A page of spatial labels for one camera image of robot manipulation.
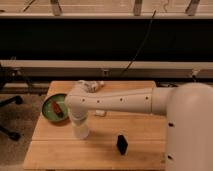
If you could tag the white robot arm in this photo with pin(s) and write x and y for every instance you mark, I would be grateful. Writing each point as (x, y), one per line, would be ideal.
(189, 112)

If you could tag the black eraser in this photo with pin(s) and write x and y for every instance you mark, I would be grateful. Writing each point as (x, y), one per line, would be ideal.
(122, 144)

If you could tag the white rectangular block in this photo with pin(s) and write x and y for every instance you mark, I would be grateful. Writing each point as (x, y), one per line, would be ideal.
(100, 113)

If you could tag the red brown item in bowl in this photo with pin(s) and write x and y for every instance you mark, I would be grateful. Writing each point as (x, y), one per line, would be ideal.
(57, 109)

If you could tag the green bowl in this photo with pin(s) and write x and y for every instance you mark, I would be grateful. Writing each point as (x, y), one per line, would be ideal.
(48, 112)

